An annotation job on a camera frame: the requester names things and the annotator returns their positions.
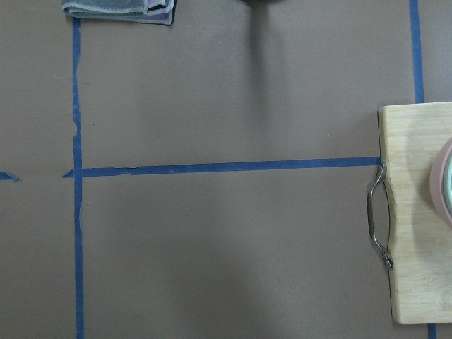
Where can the wooden mug tree stand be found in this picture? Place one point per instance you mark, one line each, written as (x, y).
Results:
(266, 2)

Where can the grey folded cloth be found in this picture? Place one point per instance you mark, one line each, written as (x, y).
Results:
(140, 11)

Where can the bamboo cutting board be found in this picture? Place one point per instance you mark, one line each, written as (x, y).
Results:
(418, 255)

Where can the green bowl on pink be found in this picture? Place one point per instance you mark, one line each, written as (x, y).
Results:
(443, 180)

